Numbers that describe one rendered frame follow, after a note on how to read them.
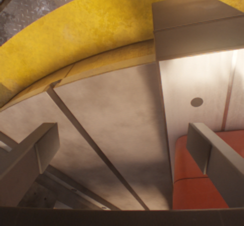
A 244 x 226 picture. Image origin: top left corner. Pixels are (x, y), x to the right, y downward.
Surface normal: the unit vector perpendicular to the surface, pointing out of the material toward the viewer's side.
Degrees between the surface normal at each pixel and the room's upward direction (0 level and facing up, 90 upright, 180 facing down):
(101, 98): 0
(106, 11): 0
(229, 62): 0
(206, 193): 97
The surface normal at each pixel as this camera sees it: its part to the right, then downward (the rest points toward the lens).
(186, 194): -0.41, -0.81
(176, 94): -0.12, 0.63
